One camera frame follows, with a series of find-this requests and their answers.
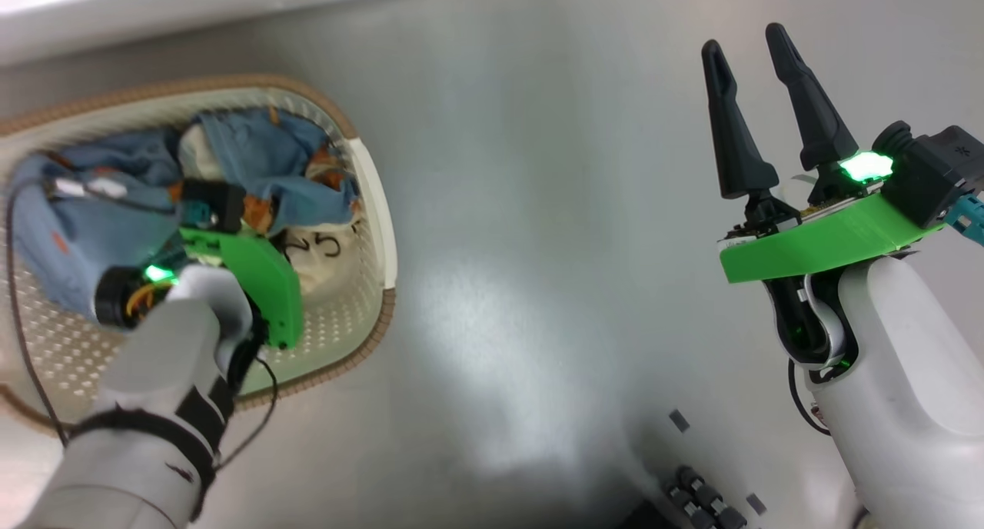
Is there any right camera cable teal plug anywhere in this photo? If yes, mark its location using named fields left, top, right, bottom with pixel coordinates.
left=944, top=193, right=984, bottom=247

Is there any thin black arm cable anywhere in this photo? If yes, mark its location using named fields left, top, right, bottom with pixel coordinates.
left=788, top=360, right=831, bottom=438
left=215, top=356, right=279, bottom=468

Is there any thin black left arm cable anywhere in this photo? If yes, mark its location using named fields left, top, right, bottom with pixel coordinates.
left=215, top=356, right=279, bottom=468

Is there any cream garment with black lettering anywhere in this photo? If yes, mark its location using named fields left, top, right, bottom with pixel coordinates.
left=178, top=121, right=370, bottom=295

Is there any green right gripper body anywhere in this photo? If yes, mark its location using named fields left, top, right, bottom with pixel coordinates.
left=719, top=152, right=946, bottom=284

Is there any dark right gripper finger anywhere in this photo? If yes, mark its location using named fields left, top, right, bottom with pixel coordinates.
left=765, top=23, right=859, bottom=172
left=701, top=39, right=781, bottom=199

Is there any white front-load washing machine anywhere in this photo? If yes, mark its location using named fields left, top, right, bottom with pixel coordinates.
left=0, top=0, right=462, bottom=68

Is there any blue fox print garment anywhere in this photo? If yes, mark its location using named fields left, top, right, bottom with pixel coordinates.
left=12, top=108, right=362, bottom=322

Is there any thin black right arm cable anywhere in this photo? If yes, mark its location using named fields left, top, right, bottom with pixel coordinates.
left=788, top=360, right=831, bottom=438

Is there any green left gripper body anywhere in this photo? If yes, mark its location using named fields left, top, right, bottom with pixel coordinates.
left=178, top=228, right=304, bottom=351

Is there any cream perforated laundry basket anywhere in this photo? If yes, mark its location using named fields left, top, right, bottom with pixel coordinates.
left=0, top=74, right=398, bottom=438

